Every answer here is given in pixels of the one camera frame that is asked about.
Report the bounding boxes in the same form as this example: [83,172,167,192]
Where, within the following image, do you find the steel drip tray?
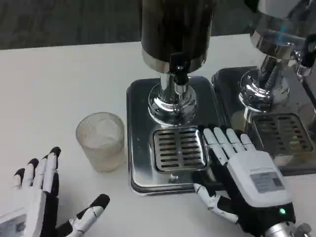
[126,76,232,197]
[211,66,316,177]

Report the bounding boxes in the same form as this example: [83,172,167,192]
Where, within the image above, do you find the clear drink dispenser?
[238,0,316,109]

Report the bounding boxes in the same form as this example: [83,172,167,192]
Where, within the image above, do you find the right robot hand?
[193,124,296,231]

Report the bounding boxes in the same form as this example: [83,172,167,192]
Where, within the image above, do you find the black dispenser tap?
[169,51,190,86]
[295,33,316,77]

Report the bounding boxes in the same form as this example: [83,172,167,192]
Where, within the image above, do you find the clear ribbed glass cup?
[75,112,127,173]

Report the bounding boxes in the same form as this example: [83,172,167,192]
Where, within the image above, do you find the dark drink dispenser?
[139,0,216,125]

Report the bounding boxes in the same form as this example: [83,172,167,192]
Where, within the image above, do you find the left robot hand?
[0,146,111,237]

